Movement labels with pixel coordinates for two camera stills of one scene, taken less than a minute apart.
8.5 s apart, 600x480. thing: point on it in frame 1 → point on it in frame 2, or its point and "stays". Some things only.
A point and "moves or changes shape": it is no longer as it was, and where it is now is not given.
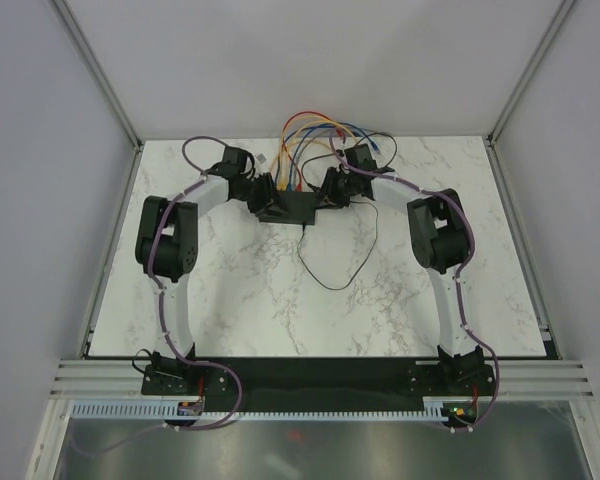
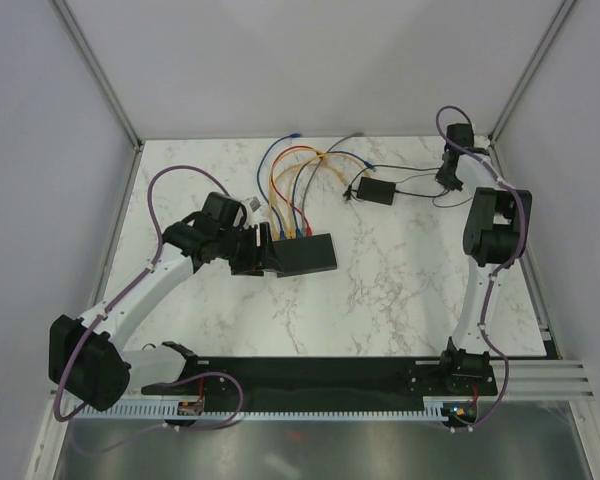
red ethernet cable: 284,140 → 308,230
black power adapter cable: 351,202 moves or changes shape
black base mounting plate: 285,381 stays
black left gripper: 268,196 → 259,259
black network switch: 301,210 moves or changes shape
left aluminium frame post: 96,69 stays
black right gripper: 327,195 → 450,184
